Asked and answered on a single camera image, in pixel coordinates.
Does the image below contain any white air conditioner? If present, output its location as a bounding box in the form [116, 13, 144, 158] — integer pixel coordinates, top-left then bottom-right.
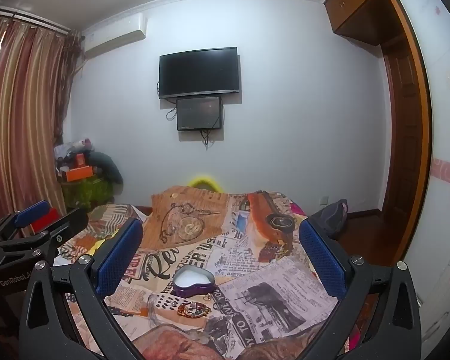
[83, 12, 148, 60]

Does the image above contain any striped brown curtain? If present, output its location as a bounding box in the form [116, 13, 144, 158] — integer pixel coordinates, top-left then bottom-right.
[0, 15, 85, 227]

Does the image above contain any dark bag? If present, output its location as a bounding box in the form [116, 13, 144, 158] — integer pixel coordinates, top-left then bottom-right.
[309, 199, 349, 241]

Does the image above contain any wooden overhead cabinet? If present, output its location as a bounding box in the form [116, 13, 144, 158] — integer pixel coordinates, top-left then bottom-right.
[322, 0, 411, 47]

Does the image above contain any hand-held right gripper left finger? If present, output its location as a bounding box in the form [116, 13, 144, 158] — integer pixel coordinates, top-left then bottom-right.
[19, 217, 145, 360]

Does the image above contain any yellow cloth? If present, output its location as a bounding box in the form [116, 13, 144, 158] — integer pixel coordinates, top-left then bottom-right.
[89, 233, 115, 256]

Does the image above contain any red box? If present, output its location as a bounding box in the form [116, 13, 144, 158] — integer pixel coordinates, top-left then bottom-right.
[30, 208, 67, 235]

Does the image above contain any small black wall monitor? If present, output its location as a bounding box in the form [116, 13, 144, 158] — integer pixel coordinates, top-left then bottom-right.
[176, 96, 223, 132]

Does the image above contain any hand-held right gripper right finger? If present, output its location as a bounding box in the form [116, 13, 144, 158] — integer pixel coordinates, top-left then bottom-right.
[298, 218, 423, 360]

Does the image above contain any newspaper print blanket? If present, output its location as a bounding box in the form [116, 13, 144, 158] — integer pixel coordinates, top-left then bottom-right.
[56, 184, 365, 360]

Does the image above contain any yellow plastic seat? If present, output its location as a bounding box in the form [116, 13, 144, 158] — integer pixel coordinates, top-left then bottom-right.
[189, 175, 221, 190]

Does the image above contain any purple heart-shaped tin box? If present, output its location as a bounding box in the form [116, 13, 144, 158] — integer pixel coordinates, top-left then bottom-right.
[172, 264, 215, 298]

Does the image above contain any flat orange box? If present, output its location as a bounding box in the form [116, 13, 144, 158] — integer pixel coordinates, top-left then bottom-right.
[65, 166, 97, 182]

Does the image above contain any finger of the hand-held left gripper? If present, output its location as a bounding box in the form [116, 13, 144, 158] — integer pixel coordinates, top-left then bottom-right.
[0, 207, 90, 268]
[0, 199, 51, 250]

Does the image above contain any black wall television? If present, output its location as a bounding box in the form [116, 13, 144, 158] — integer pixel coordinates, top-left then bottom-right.
[158, 47, 242, 100]

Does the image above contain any green patterned box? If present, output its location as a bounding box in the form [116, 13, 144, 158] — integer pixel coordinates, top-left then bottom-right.
[61, 178, 115, 211]

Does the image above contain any gold beaded bracelet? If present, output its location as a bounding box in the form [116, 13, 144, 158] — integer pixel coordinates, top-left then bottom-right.
[176, 301, 213, 320]

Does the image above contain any curtain rail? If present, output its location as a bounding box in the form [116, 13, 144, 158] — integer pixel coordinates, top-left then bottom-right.
[0, 5, 73, 35]

